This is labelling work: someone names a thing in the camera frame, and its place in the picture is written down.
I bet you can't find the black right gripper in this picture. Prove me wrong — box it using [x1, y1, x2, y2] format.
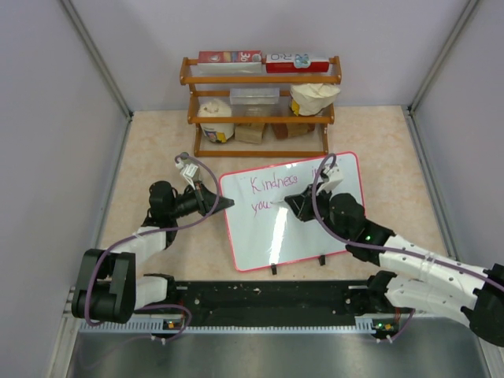
[286, 182, 350, 242]

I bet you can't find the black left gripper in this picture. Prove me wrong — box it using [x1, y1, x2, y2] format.
[169, 180, 233, 220]

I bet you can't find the pink framed whiteboard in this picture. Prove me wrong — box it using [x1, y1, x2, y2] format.
[220, 157, 344, 272]

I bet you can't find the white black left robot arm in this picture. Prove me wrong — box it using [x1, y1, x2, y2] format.
[71, 181, 235, 324]

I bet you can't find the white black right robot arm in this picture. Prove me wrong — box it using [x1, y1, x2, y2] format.
[284, 188, 503, 347]

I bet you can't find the tan sponge block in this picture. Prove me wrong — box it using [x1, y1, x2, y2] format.
[235, 123, 265, 144]

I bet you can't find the wooden two-tier shelf rack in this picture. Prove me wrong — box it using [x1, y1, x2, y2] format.
[180, 56, 342, 158]

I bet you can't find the cream cloth bag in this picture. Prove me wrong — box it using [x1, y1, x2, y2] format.
[290, 83, 340, 117]

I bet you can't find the clear plastic box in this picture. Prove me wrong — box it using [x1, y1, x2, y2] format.
[229, 87, 280, 105]

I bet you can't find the red white carton box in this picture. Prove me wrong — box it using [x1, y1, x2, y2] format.
[197, 50, 262, 74]

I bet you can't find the red white zero box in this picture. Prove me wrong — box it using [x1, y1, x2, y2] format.
[265, 53, 330, 74]

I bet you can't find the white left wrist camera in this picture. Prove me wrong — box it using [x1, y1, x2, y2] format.
[176, 160, 200, 189]

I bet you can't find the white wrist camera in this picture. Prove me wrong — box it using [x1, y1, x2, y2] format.
[176, 160, 200, 189]
[316, 165, 344, 195]

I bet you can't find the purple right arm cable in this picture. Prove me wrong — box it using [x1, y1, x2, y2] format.
[311, 153, 504, 343]

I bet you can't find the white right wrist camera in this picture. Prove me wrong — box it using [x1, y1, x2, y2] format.
[316, 165, 344, 195]

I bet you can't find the grey cable duct rail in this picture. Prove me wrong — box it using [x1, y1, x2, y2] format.
[78, 316, 399, 335]

